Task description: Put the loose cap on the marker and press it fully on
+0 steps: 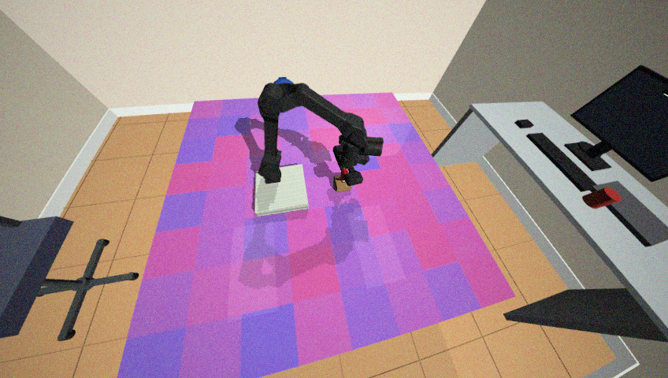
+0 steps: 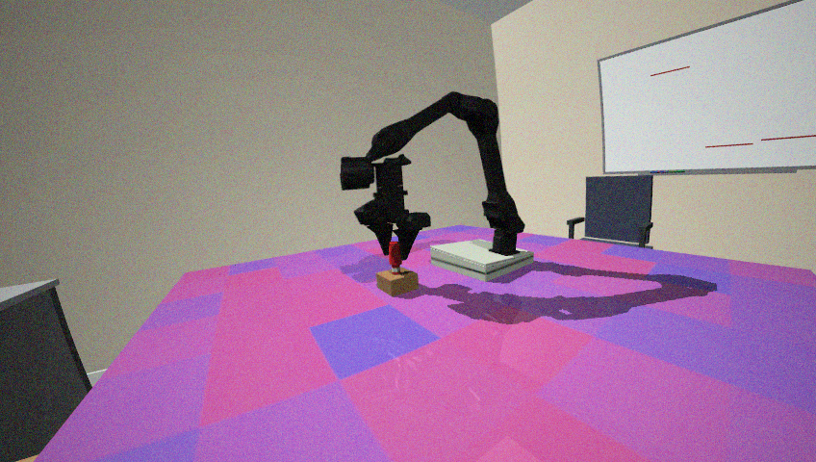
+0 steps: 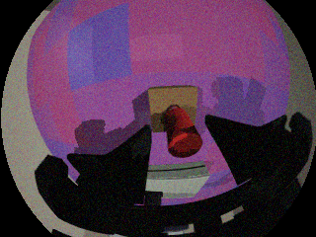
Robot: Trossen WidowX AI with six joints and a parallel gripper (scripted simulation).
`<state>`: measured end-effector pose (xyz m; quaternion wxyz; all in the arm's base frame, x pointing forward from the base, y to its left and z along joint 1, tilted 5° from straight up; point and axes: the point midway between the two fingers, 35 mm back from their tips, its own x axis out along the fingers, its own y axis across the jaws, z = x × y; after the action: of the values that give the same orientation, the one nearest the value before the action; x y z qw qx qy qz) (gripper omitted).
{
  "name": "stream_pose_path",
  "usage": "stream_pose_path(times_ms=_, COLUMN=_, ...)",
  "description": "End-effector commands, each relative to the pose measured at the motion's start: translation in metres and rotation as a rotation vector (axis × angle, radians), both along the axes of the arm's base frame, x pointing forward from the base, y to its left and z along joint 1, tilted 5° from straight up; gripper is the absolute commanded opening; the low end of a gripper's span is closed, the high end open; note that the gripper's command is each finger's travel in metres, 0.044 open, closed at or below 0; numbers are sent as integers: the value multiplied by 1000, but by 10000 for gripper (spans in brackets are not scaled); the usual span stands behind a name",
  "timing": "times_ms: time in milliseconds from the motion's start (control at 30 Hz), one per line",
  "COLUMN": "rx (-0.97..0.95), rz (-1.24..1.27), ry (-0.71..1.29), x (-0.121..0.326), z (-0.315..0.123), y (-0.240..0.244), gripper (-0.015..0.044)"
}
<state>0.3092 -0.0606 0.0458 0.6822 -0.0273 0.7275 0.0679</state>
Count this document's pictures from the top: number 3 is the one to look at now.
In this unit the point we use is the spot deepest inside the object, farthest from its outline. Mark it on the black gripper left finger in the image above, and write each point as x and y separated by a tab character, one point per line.
126	165

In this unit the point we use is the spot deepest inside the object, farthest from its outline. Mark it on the brown block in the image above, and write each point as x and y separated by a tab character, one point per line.
162	98

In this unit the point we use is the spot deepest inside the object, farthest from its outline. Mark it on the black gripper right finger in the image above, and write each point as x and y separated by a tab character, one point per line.
241	144

